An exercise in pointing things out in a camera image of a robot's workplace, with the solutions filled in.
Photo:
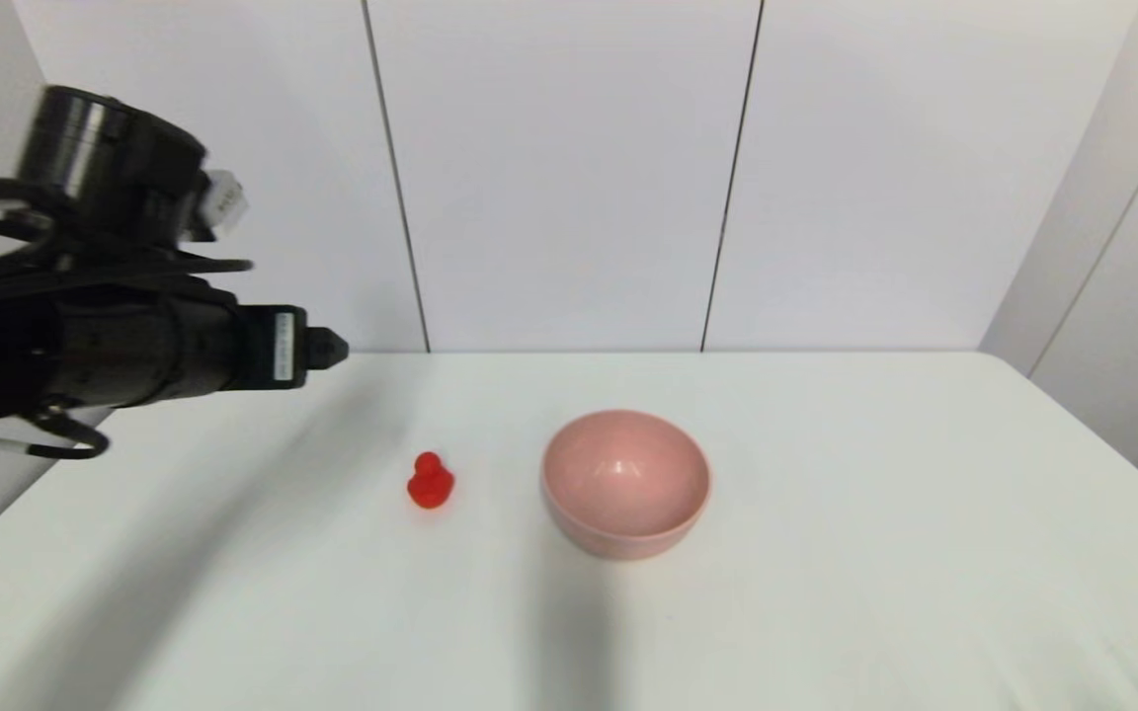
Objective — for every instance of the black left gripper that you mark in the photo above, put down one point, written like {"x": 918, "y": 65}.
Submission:
{"x": 233, "y": 346}

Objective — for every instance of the small red rubber duck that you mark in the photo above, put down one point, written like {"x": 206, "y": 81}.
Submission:
{"x": 430, "y": 485}

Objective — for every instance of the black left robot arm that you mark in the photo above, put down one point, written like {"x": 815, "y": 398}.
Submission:
{"x": 85, "y": 158}

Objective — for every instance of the pink bowl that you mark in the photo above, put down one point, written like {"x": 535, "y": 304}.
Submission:
{"x": 625, "y": 484}

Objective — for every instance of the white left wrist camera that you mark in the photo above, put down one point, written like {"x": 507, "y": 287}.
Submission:
{"x": 224, "y": 204}

